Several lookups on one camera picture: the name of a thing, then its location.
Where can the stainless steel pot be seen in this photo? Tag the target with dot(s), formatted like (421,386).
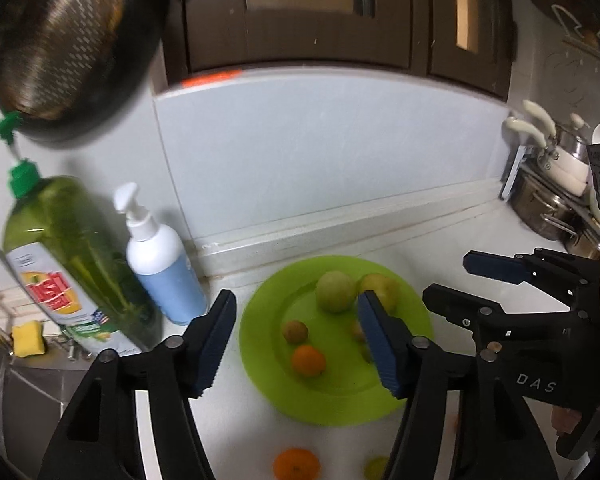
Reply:
(587,247)
(535,205)

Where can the white blue pump bottle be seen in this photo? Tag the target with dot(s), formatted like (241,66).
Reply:
(165,280)

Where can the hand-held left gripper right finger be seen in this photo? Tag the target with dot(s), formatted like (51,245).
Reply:
(380,345)

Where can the green tangerine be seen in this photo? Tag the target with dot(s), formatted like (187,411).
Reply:
(366,354)

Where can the yellow-green pear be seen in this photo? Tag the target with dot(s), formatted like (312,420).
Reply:
(386,287)

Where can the black frying pan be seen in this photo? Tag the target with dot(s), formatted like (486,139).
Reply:
(135,85)

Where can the white pot rack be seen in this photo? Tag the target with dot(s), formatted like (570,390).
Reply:
(510,175)

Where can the small brown fruit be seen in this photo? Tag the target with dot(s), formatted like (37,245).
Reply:
(295,332)
(357,331)

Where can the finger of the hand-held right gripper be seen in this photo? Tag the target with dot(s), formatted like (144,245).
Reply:
(455,305)
(495,266)

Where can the small green citrus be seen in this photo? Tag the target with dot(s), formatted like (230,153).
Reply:
(375,469)

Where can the green dish soap bottle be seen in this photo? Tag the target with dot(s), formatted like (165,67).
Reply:
(80,240)

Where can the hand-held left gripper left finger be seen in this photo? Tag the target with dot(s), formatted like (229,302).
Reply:
(212,350)

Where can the orange tangerine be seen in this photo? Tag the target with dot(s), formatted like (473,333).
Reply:
(296,465)
(308,361)

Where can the metal strainer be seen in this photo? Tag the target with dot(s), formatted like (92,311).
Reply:
(65,50)

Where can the green plate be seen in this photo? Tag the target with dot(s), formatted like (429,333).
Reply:
(280,390)

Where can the green apple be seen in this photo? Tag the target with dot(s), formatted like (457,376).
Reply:
(335,291)

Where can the person's right hand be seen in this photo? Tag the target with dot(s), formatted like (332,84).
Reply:
(564,419)

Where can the dark wooden window frame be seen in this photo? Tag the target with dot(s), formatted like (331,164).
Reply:
(300,20)

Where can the yellow sponge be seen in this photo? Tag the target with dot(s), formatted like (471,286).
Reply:
(27,340)

